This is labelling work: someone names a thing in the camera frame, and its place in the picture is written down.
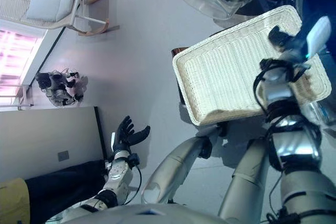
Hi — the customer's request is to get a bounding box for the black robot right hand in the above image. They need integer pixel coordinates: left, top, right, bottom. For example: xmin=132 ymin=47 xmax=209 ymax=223
xmin=268 ymin=15 xmax=332 ymax=69

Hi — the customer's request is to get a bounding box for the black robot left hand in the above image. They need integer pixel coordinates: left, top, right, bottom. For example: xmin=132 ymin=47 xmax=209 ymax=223
xmin=110 ymin=115 xmax=151 ymax=153

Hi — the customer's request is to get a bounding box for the silver robot torso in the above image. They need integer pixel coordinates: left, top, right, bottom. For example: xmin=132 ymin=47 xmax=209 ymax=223
xmin=47 ymin=202 xmax=237 ymax=224

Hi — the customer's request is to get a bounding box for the grey partition with black edge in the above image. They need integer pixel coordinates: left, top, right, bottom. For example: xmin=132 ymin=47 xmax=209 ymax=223
xmin=0 ymin=106 xmax=107 ymax=183

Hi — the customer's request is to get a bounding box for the quadruped robot dog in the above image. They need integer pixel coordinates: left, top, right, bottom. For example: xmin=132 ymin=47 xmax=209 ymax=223
xmin=35 ymin=69 xmax=89 ymax=108

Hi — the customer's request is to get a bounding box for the white wicker laundry basket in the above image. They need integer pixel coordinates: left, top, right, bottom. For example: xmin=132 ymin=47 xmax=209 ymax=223
xmin=172 ymin=5 xmax=332 ymax=127

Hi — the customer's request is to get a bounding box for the brown wooden stool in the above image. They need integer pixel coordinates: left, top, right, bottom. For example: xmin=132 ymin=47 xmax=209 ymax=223
xmin=171 ymin=47 xmax=190 ymax=104

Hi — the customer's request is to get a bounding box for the yellow jacket of person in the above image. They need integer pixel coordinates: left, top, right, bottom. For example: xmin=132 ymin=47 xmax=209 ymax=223
xmin=0 ymin=178 xmax=32 ymax=224

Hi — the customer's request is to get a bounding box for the silver robot right leg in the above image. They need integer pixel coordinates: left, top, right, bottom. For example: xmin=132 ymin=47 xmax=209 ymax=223
xmin=217 ymin=137 xmax=271 ymax=222

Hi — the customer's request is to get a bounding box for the white rocking chair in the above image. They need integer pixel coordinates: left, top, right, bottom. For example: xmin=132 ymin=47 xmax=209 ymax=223
xmin=0 ymin=0 xmax=121 ymax=37

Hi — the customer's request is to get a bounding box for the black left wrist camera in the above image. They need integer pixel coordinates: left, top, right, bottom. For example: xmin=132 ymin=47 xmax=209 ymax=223
xmin=128 ymin=153 xmax=140 ymax=167

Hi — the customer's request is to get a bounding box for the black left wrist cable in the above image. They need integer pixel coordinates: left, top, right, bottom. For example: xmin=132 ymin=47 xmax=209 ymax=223
xmin=123 ymin=165 xmax=143 ymax=205

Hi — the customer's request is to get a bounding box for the grey wall outlet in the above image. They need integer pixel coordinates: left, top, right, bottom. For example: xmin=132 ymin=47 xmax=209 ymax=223
xmin=57 ymin=150 xmax=70 ymax=162

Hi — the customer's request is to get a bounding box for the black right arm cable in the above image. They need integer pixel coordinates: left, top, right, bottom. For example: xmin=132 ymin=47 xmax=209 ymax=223
xmin=253 ymin=58 xmax=322 ymax=224

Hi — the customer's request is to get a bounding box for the white metal frame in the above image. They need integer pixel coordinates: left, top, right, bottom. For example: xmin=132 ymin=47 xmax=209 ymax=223
xmin=0 ymin=83 xmax=35 ymax=111

